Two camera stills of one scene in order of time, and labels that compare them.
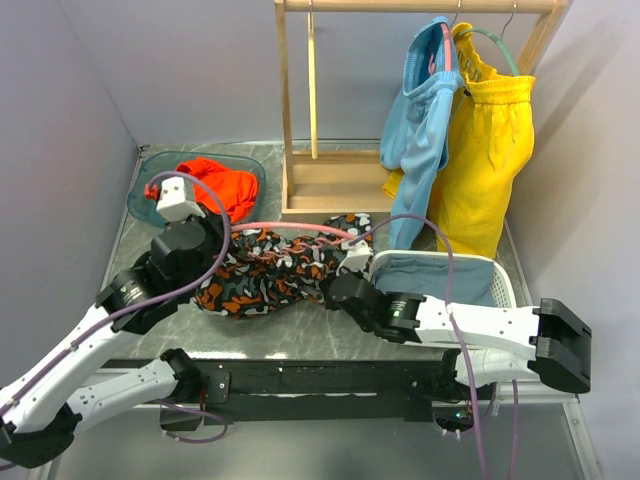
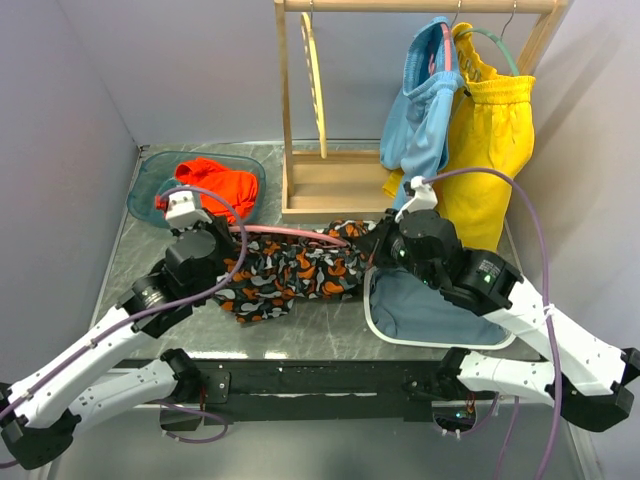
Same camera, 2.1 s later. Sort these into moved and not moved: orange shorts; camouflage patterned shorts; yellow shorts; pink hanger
Moved: pink hanger
Not moved: yellow shorts; camouflage patterned shorts; orange shorts
